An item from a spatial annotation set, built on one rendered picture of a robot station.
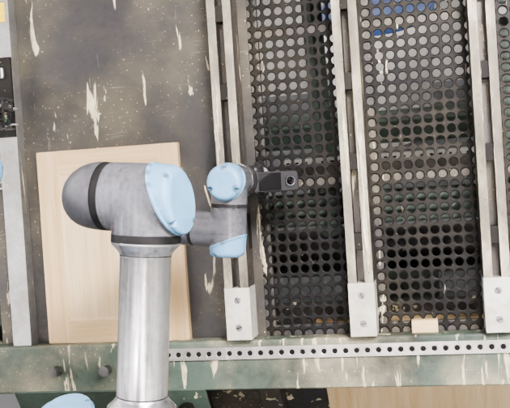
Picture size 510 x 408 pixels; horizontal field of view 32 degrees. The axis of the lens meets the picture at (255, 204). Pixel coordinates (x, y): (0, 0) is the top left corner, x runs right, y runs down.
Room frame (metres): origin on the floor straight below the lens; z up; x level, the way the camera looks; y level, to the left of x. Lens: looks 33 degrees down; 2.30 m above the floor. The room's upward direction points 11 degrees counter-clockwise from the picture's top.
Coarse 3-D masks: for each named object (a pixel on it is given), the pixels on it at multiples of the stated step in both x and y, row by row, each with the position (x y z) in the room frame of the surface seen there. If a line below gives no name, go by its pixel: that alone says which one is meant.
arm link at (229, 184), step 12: (216, 168) 1.53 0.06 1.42; (228, 168) 1.52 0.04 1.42; (240, 168) 1.55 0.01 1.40; (216, 180) 1.52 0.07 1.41; (228, 180) 1.51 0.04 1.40; (240, 180) 1.51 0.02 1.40; (252, 180) 1.59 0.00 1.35; (216, 192) 1.51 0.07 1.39; (228, 192) 1.50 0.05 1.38; (240, 192) 1.51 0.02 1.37; (228, 204) 1.50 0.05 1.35; (240, 204) 1.51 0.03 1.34
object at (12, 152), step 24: (0, 0) 2.19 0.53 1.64; (0, 24) 2.16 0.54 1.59; (0, 48) 2.14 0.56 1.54; (0, 144) 2.02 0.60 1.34; (24, 168) 2.00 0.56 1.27; (24, 192) 1.96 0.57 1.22; (24, 216) 1.92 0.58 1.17; (24, 240) 1.88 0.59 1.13; (24, 264) 1.85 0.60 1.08; (24, 288) 1.82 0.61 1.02; (24, 312) 1.79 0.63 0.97; (24, 336) 1.76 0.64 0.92
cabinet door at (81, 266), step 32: (64, 160) 1.97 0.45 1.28; (96, 160) 1.94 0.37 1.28; (128, 160) 1.92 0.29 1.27; (160, 160) 1.90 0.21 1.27; (64, 224) 1.89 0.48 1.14; (64, 256) 1.85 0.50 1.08; (96, 256) 1.83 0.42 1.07; (64, 288) 1.81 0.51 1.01; (96, 288) 1.79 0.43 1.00; (64, 320) 1.77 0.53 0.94; (96, 320) 1.74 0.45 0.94
